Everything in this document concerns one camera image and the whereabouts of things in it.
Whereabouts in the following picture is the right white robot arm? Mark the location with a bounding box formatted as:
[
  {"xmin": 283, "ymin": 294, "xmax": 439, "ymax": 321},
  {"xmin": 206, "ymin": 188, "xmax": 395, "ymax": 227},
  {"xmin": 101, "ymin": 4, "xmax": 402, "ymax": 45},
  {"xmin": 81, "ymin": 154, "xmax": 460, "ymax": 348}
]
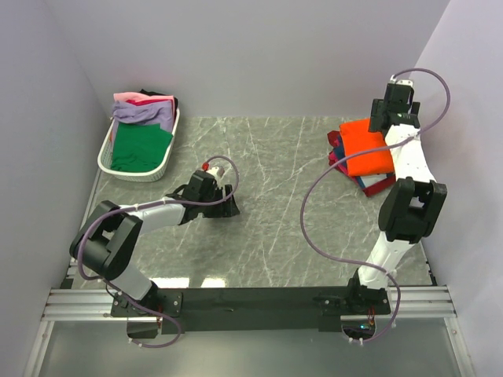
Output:
[{"xmin": 344, "ymin": 79, "xmax": 447, "ymax": 313}]

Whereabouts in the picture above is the green shirt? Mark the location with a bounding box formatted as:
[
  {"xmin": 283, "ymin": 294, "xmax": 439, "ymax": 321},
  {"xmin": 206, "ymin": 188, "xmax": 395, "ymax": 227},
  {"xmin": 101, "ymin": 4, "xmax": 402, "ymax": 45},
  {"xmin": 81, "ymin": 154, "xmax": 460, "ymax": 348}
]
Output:
[{"xmin": 111, "ymin": 123, "xmax": 173, "ymax": 173}]

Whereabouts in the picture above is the orange t shirt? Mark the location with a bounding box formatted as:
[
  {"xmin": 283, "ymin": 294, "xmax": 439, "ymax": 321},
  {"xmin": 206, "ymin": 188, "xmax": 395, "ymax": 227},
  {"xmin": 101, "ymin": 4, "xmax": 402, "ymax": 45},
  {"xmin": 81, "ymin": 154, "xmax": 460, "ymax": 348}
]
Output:
[{"xmin": 340, "ymin": 119, "xmax": 394, "ymax": 176}]

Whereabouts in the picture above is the white perforated basket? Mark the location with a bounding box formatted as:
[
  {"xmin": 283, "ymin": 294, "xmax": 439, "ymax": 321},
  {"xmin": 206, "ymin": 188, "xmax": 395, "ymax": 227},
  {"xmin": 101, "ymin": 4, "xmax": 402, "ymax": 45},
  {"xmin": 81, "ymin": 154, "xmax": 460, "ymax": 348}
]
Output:
[{"xmin": 97, "ymin": 108, "xmax": 181, "ymax": 183}]

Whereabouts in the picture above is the pink folded shirt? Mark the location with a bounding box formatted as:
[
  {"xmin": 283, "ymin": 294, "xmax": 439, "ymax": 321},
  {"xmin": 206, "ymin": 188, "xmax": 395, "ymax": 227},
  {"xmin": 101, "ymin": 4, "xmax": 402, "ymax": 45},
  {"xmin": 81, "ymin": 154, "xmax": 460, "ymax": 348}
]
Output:
[{"xmin": 329, "ymin": 148, "xmax": 350, "ymax": 177}]

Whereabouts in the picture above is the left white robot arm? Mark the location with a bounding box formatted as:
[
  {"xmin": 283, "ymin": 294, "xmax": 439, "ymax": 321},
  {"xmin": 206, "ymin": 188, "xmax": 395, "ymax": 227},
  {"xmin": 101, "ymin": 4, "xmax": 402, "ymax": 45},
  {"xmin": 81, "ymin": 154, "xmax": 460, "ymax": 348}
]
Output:
[{"xmin": 69, "ymin": 167, "xmax": 240, "ymax": 316}]

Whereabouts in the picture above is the aluminium rail frame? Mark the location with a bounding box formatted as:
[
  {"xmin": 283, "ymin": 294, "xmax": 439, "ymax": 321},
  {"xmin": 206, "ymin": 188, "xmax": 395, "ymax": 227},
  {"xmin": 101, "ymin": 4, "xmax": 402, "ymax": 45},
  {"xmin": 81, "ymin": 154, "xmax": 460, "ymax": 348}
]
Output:
[{"xmin": 23, "ymin": 168, "xmax": 479, "ymax": 377}]

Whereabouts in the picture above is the lavender shirt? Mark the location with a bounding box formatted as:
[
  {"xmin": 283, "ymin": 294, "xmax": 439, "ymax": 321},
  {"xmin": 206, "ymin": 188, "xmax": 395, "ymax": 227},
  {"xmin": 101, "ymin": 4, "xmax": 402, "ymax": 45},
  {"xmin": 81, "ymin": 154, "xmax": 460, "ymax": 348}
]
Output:
[{"xmin": 112, "ymin": 101, "xmax": 175, "ymax": 132}]

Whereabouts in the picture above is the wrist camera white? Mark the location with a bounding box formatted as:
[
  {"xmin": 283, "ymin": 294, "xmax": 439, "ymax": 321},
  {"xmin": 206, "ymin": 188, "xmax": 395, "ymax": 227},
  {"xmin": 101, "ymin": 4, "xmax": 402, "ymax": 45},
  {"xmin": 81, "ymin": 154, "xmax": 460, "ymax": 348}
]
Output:
[
  {"xmin": 389, "ymin": 76, "xmax": 413, "ymax": 87},
  {"xmin": 201, "ymin": 163, "xmax": 225, "ymax": 180}
]

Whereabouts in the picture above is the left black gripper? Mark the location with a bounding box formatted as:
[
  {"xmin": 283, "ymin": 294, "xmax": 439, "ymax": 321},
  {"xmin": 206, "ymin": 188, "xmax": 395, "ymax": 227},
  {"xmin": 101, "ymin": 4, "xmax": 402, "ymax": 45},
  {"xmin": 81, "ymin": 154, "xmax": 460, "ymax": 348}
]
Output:
[{"xmin": 199, "ymin": 184, "xmax": 240, "ymax": 218}]

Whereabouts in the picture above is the black garment in basket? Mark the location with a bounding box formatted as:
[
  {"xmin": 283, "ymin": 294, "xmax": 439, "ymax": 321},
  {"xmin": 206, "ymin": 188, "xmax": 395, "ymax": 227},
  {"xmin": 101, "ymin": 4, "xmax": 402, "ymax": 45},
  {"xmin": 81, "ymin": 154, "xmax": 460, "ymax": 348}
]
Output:
[{"xmin": 139, "ymin": 89, "xmax": 178, "ymax": 108}]

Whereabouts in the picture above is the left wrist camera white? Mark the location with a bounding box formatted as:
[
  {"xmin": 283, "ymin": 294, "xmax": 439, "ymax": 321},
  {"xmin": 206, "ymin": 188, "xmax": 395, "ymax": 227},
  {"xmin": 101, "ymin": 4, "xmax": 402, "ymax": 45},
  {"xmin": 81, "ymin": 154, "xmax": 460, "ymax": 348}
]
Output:
[{"xmin": 201, "ymin": 163, "xmax": 225, "ymax": 180}]

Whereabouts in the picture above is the light pink shirt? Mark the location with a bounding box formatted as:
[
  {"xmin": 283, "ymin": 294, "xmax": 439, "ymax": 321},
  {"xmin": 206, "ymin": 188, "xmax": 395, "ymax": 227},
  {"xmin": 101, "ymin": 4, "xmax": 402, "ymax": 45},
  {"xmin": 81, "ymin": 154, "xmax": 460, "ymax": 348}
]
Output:
[{"xmin": 113, "ymin": 92, "xmax": 174, "ymax": 101}]

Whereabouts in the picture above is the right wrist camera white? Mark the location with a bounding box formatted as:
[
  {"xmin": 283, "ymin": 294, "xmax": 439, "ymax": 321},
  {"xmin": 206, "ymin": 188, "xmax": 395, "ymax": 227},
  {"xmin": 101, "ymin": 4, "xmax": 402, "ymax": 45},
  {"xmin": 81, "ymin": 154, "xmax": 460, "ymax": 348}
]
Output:
[{"xmin": 389, "ymin": 76, "xmax": 413, "ymax": 87}]

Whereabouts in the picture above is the red folded shirt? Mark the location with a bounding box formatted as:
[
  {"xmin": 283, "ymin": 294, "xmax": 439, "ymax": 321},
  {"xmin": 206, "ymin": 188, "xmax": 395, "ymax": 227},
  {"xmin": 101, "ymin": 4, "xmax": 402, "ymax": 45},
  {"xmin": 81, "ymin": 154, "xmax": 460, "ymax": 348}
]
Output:
[{"xmin": 327, "ymin": 130, "xmax": 395, "ymax": 197}]

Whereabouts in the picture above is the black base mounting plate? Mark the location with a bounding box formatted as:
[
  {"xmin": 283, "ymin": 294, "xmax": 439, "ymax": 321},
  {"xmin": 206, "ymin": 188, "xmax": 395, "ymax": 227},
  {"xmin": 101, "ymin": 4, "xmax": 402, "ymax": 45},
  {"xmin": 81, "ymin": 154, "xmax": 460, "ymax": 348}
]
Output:
[{"xmin": 109, "ymin": 285, "xmax": 390, "ymax": 335}]

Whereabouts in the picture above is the magenta shirt in basket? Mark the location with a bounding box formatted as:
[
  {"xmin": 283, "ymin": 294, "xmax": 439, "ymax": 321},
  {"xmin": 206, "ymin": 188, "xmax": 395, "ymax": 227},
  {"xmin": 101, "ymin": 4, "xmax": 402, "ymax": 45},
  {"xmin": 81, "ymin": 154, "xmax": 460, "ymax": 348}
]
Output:
[{"xmin": 126, "ymin": 99, "xmax": 159, "ymax": 106}]

